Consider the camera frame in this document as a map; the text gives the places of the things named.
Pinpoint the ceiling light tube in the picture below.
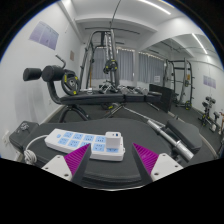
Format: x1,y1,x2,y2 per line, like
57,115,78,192
138,0,172,15
191,32,208,55

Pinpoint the large purple wall poster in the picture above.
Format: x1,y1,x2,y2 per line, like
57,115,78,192
28,20,60,51

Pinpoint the grey cable machine frame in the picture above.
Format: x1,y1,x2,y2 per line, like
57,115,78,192
79,29,121,91

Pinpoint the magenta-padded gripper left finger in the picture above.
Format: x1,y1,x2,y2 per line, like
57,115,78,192
41,143,92,186

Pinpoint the small black pad with knob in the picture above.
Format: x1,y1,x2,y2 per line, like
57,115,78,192
9,120,40,151

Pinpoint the white wall socket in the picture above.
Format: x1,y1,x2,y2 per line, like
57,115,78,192
2,130,11,148

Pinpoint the black yellow weight plate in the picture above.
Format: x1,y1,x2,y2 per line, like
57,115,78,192
102,59,119,75
60,71,81,97

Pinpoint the white power strip cable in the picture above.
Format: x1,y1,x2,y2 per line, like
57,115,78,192
23,134,49,165

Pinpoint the white charger block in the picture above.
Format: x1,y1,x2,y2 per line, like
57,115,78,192
104,131,124,150

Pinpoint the black exercise machine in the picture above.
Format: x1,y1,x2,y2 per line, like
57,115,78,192
199,95,223,133

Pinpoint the black squat rack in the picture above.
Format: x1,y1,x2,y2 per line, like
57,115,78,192
163,58,194,111

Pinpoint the black padded seat cushion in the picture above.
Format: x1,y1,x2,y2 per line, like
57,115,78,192
165,118,203,154

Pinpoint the silver barbell bar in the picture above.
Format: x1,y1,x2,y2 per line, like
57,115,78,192
145,119,195,163

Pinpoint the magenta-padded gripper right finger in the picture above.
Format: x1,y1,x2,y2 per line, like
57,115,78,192
130,143,184,185

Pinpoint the grey window curtain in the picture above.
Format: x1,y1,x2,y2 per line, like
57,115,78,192
138,52,165,84
91,46,136,81

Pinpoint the black box cabinet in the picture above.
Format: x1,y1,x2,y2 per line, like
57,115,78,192
148,83,174,113

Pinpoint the black weight bench with rollers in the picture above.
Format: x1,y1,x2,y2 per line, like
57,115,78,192
22,64,163,123

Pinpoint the group of dumbbells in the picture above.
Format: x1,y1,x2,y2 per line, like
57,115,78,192
98,82,149,96

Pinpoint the white power strip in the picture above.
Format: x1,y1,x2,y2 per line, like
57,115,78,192
44,128,126,163

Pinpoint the small purple wall poster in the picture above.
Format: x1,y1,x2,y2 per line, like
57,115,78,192
203,75,217,89

